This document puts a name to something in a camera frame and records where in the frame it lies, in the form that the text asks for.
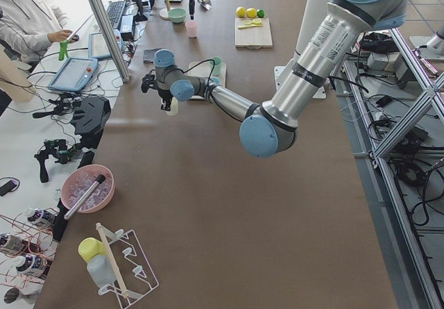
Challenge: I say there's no cream plastic cup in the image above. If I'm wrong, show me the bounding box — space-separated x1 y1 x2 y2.
166 98 178 117

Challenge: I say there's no pink plastic cup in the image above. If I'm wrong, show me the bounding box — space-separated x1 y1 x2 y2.
185 20 198 38

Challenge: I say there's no green plastic cup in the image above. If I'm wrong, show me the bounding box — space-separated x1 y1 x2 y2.
210 56 223 76

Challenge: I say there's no blue plastic cup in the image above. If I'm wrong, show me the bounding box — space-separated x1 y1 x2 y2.
211 76 221 85

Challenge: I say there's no cream rabbit tray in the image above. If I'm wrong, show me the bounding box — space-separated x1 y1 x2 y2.
185 60 226 87

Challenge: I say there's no steel ice scoop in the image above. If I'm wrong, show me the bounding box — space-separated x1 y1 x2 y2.
197 0 212 10

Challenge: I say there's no green bowl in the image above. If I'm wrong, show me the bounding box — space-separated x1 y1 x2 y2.
168 8 187 24

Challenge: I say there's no grey folded cloth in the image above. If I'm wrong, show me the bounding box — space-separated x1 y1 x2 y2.
143 49 158 64

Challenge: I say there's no yellow lemon outer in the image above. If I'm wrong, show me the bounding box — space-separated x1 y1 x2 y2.
236 6 246 18

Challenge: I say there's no yellow lemon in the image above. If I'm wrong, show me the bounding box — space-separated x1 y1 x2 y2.
246 8 257 19
236 6 246 18

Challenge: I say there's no yellow plastic knife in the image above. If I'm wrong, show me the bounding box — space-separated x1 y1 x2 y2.
237 24 262 30

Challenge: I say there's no yellow lemon middle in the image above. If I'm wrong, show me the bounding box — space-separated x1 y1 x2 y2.
246 8 257 19

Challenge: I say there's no green lime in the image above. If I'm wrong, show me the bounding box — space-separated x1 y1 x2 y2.
257 9 265 18

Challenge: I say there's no wooden cutting board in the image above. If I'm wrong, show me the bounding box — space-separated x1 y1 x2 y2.
234 17 273 49

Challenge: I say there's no black keyboard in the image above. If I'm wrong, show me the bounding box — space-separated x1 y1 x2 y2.
106 1 126 22

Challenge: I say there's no blue teach pendant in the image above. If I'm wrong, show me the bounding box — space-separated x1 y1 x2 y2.
88 29 123 60
48 58 99 92

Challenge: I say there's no steel muddler in bowl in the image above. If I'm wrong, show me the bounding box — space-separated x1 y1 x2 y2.
64 174 106 221

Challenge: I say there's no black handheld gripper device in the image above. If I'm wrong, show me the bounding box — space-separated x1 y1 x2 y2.
34 139 83 183

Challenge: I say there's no pink bowl with ice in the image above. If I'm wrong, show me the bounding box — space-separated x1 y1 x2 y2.
60 164 116 214

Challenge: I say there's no person in white sweater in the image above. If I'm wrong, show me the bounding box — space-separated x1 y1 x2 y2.
1 0 73 66

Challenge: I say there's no yellow cup on rack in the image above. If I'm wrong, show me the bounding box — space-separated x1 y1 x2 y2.
78 237 105 262

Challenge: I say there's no frosted cup on rack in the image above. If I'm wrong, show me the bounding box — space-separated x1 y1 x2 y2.
87 254 117 288

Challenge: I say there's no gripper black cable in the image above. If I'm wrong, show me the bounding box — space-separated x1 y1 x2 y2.
183 58 218 91

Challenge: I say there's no aluminium frame post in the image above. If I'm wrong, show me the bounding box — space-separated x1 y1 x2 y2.
88 0 130 83

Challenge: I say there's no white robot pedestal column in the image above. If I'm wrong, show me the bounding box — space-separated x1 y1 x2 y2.
275 0 328 91

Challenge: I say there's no white wire cup rack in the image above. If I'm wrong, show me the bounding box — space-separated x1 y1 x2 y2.
96 223 160 308

